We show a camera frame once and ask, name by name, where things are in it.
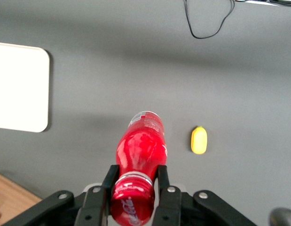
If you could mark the wooden drawer cabinet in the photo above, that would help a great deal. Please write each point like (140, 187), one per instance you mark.
(11, 200)

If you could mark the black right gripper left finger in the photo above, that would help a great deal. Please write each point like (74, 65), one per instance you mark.
(94, 207)

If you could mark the dark grey rounded part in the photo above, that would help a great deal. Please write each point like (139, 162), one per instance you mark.
(284, 216)

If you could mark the yellow lemon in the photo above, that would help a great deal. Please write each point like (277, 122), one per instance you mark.
(199, 140)

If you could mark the beige plastic tray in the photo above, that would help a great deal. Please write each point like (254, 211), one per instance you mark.
(20, 87)

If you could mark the red coke bottle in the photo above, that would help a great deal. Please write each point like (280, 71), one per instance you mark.
(140, 153)

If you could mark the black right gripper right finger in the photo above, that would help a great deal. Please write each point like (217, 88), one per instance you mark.
(170, 207)

